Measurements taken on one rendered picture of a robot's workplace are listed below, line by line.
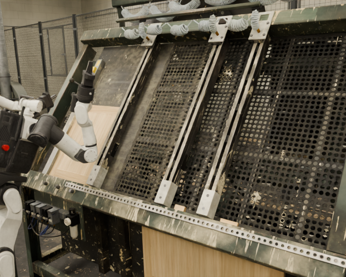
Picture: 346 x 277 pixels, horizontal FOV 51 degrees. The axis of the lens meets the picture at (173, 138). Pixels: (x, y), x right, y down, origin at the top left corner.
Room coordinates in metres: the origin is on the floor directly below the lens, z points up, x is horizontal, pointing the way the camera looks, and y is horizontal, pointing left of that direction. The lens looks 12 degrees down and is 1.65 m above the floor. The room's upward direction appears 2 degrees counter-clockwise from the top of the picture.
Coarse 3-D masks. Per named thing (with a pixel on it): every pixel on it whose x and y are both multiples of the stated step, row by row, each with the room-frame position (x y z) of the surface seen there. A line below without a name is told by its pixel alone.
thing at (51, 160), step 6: (102, 60) 2.85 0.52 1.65; (96, 66) 2.83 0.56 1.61; (102, 66) 2.84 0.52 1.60; (96, 72) 2.79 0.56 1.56; (96, 78) 2.79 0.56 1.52; (72, 114) 2.62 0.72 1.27; (72, 120) 2.59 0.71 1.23; (66, 126) 2.57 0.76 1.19; (66, 132) 2.54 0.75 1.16; (54, 150) 2.48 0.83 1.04; (54, 156) 2.45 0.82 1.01; (48, 162) 2.44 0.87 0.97; (54, 162) 2.44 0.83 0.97; (48, 168) 2.40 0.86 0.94; (48, 174) 2.40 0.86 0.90
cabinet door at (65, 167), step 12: (96, 108) 2.56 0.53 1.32; (108, 108) 2.49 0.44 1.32; (96, 120) 2.48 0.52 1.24; (108, 120) 2.42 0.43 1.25; (72, 132) 2.53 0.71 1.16; (96, 132) 2.41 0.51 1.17; (108, 132) 2.34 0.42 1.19; (60, 156) 2.45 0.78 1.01; (60, 168) 2.38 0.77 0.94; (72, 168) 2.32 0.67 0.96; (84, 168) 2.26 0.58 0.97; (72, 180) 2.24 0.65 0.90; (84, 180) 2.19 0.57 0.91
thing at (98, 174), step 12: (156, 24) 2.62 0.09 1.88; (144, 36) 2.50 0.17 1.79; (156, 36) 2.55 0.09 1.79; (156, 48) 2.58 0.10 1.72; (144, 60) 2.54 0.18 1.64; (144, 72) 2.47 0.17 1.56; (132, 84) 2.43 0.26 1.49; (144, 84) 2.47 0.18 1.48; (132, 96) 2.37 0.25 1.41; (120, 108) 2.34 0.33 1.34; (132, 108) 2.37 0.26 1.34; (120, 120) 2.28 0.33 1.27; (120, 132) 2.27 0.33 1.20; (108, 144) 2.20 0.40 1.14; (108, 156) 2.18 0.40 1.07; (96, 168) 2.13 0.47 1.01; (108, 168) 2.17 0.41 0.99; (96, 180) 2.09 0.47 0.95
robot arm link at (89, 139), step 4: (84, 128) 1.97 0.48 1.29; (88, 128) 1.97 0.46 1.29; (92, 128) 1.99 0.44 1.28; (84, 132) 1.97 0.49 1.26; (88, 132) 1.97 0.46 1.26; (92, 132) 1.99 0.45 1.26; (84, 136) 1.98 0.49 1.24; (88, 136) 1.97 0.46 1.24; (92, 136) 1.98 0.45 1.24; (84, 140) 1.98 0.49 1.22; (88, 140) 1.97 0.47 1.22; (92, 140) 1.98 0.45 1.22; (96, 140) 2.01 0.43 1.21; (84, 144) 1.99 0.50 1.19; (88, 144) 1.97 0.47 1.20; (92, 144) 1.98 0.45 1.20; (96, 144) 2.00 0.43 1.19; (84, 148) 1.98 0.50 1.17; (96, 148) 1.99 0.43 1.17
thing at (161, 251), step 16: (144, 240) 2.08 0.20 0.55; (160, 240) 2.01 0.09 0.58; (176, 240) 1.93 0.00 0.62; (144, 256) 2.08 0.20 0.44; (160, 256) 2.01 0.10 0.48; (176, 256) 1.94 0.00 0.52; (192, 256) 1.87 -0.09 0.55; (208, 256) 1.80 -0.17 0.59; (224, 256) 1.75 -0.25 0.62; (144, 272) 2.09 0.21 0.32; (160, 272) 2.01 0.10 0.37; (176, 272) 1.94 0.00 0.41; (192, 272) 1.87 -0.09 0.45; (208, 272) 1.81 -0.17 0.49; (224, 272) 1.75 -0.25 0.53; (240, 272) 1.69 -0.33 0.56; (256, 272) 1.63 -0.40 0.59; (272, 272) 1.58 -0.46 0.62
